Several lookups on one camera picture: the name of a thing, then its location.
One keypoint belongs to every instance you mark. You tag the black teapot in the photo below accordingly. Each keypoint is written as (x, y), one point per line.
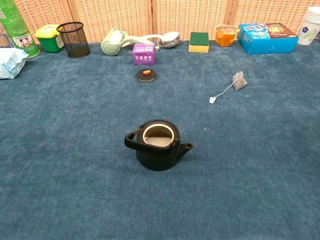
(155, 161)

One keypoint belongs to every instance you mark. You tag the black teapot lid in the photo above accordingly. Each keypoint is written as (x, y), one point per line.
(146, 78)

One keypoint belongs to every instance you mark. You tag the small purple box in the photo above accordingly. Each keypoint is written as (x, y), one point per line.
(143, 56)

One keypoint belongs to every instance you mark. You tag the white round dish brush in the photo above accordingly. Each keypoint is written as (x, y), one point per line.
(171, 40)

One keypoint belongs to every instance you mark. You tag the blue table cloth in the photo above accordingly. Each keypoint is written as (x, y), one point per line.
(75, 125)

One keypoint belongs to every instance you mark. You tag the yellow green sponge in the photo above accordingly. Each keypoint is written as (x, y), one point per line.
(198, 42)

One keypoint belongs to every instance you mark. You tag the orange jelly cup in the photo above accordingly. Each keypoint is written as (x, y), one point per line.
(225, 38)

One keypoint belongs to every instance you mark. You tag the black mesh pen holder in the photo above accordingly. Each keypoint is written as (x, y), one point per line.
(75, 42)

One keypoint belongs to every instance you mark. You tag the wicker folding screen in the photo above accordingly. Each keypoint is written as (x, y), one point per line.
(112, 15)

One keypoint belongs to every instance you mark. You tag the blue cookie box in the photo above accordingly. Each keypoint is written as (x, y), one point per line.
(267, 42)

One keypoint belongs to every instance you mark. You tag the green container yellow lid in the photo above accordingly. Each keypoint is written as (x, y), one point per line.
(48, 42)

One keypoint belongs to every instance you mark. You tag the wet wipes pack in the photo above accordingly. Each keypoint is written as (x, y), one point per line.
(10, 62)

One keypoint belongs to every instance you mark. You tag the green cylindrical can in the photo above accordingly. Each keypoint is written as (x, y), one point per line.
(17, 27)

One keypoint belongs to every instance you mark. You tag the stack of paper cups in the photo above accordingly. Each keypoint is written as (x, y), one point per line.
(308, 30)

